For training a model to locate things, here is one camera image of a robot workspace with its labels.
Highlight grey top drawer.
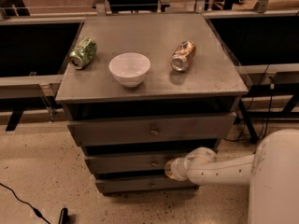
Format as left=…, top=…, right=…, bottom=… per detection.
left=68, top=112, right=236, bottom=147

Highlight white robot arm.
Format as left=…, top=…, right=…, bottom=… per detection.
left=164, top=129, right=299, bottom=224

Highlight black cables by table leg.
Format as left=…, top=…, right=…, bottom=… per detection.
left=222, top=64, right=277, bottom=143

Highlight grey bottom drawer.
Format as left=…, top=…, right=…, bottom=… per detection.
left=95, top=175, right=194, bottom=194

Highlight grey drawer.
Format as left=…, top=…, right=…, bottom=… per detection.
left=68, top=112, right=236, bottom=147
left=83, top=140, right=216, bottom=175
left=95, top=175, right=194, bottom=194

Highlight black floor cable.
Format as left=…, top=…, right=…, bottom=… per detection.
left=0, top=182, right=52, bottom=224

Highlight white ceramic bowl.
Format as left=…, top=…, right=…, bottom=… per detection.
left=109, top=52, right=150, bottom=88

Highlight crushed green soda can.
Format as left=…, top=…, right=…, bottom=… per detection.
left=68, top=37, right=97, bottom=70

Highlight crushed orange soda can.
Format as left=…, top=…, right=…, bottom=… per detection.
left=171, top=40, right=196, bottom=72

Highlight grey wooden drawer cabinet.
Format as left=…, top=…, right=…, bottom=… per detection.
left=56, top=13, right=248, bottom=181

